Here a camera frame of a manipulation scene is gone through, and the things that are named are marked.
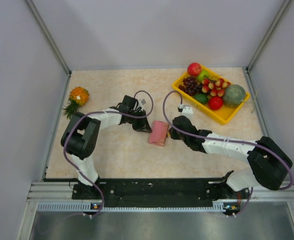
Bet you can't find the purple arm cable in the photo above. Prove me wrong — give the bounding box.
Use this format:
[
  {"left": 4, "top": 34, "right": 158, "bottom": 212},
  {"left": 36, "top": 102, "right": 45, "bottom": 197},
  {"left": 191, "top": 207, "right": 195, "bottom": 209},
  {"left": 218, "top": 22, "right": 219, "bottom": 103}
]
[
  {"left": 162, "top": 90, "right": 294, "bottom": 218},
  {"left": 62, "top": 90, "right": 154, "bottom": 218}
]

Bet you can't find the green netted melon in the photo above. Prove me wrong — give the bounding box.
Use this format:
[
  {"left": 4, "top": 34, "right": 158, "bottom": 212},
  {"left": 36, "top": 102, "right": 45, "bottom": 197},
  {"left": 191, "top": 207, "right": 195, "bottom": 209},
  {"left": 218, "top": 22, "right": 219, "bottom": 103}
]
[{"left": 223, "top": 84, "right": 246, "bottom": 108}]

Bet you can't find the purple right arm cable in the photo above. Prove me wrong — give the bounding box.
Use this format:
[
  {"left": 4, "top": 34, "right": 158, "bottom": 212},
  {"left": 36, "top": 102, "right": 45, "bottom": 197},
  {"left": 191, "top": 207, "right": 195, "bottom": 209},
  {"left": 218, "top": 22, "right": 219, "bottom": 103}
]
[{"left": 162, "top": 90, "right": 294, "bottom": 218}]

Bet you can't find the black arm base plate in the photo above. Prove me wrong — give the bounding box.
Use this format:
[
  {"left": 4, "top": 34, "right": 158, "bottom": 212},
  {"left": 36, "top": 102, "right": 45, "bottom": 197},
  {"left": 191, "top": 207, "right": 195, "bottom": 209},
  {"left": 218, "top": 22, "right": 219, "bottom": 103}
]
[{"left": 72, "top": 178, "right": 249, "bottom": 208}]

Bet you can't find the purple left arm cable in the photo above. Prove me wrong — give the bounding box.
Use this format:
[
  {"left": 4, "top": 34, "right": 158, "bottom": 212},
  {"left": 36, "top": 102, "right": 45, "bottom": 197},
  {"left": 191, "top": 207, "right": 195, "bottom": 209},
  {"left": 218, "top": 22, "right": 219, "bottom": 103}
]
[{"left": 62, "top": 90, "right": 154, "bottom": 218}]

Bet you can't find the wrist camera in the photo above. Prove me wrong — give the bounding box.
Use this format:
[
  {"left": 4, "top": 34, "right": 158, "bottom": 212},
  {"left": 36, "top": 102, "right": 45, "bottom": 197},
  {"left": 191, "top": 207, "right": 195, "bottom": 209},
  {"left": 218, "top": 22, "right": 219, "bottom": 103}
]
[
  {"left": 137, "top": 99, "right": 146, "bottom": 111},
  {"left": 177, "top": 104, "right": 194, "bottom": 120}
]

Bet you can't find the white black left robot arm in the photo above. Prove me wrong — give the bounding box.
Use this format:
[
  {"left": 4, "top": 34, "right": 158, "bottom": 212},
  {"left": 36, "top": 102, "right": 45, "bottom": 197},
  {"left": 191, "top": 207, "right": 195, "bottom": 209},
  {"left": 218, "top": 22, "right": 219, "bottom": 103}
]
[{"left": 60, "top": 95, "right": 152, "bottom": 199}]

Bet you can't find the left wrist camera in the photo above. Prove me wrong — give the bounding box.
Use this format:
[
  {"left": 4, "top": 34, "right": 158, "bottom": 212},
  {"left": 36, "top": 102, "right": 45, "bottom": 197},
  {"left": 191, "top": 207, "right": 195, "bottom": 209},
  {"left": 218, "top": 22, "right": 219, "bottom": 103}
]
[{"left": 137, "top": 99, "right": 146, "bottom": 111}]

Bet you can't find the pink express box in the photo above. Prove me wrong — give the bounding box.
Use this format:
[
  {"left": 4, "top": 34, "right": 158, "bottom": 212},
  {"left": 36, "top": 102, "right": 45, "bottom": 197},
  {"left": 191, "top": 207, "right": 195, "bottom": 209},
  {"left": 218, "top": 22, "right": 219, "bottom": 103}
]
[{"left": 147, "top": 120, "right": 169, "bottom": 147}]

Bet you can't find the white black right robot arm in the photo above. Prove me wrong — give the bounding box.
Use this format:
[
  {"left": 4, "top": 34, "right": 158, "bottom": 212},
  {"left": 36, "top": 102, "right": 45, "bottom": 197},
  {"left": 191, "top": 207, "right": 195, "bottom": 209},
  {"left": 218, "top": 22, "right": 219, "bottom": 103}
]
[{"left": 169, "top": 115, "right": 293, "bottom": 198}]

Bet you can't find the red tomato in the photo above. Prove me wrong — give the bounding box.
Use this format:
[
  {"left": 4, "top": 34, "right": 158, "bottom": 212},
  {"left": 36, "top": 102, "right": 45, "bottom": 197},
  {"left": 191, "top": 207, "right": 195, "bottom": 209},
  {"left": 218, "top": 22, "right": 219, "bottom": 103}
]
[{"left": 208, "top": 96, "right": 224, "bottom": 111}]

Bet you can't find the dark purple grape bunch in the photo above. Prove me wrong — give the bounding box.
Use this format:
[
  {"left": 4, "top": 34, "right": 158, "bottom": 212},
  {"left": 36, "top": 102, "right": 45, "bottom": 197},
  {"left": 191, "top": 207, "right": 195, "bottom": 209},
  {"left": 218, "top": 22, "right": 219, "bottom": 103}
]
[{"left": 178, "top": 76, "right": 203, "bottom": 97}]

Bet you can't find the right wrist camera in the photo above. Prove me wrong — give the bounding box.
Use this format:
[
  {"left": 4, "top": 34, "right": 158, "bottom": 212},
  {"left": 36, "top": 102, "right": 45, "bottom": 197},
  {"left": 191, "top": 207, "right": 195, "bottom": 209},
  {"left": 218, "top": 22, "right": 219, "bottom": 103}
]
[{"left": 177, "top": 104, "right": 194, "bottom": 120}]

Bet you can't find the red-yellow cherry bunch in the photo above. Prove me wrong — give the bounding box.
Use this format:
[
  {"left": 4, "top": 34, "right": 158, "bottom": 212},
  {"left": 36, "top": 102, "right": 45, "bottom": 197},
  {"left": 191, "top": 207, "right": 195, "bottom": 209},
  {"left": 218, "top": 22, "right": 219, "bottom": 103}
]
[{"left": 201, "top": 78, "right": 231, "bottom": 97}]

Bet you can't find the yellow plastic tray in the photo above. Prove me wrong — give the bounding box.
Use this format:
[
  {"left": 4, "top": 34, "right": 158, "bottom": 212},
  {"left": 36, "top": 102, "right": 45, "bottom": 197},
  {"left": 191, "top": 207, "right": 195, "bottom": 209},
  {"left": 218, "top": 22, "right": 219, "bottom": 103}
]
[{"left": 172, "top": 62, "right": 250, "bottom": 125}]

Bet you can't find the green apple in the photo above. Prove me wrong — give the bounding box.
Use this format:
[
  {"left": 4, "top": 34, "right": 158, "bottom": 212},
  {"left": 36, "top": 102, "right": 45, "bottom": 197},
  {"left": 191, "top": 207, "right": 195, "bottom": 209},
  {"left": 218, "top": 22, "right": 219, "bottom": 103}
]
[{"left": 196, "top": 69, "right": 209, "bottom": 82}]

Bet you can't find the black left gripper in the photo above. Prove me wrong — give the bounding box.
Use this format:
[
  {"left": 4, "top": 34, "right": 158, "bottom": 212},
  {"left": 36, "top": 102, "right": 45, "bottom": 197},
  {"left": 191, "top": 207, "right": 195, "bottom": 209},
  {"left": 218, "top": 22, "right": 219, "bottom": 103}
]
[{"left": 127, "top": 109, "right": 152, "bottom": 133}]

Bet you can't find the orange toy pineapple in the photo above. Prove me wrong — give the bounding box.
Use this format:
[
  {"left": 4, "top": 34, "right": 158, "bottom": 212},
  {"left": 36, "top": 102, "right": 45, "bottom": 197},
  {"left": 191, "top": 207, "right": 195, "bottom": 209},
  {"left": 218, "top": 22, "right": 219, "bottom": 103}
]
[{"left": 63, "top": 86, "right": 90, "bottom": 119}]

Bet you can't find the white slotted cable duct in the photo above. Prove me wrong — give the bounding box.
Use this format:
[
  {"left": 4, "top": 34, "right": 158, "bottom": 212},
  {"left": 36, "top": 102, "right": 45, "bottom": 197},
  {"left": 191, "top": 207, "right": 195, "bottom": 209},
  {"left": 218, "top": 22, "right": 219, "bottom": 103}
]
[{"left": 37, "top": 201, "right": 238, "bottom": 213}]

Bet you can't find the red apple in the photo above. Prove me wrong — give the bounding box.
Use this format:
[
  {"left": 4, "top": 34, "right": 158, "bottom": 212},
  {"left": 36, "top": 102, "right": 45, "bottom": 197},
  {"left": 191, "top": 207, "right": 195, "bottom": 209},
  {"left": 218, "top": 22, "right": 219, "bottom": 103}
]
[{"left": 187, "top": 62, "right": 202, "bottom": 77}]

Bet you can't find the green lime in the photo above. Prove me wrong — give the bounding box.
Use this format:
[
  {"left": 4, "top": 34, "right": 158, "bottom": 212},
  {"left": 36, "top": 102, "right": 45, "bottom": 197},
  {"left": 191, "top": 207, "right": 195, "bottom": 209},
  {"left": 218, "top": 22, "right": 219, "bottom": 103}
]
[{"left": 193, "top": 93, "right": 209, "bottom": 105}]

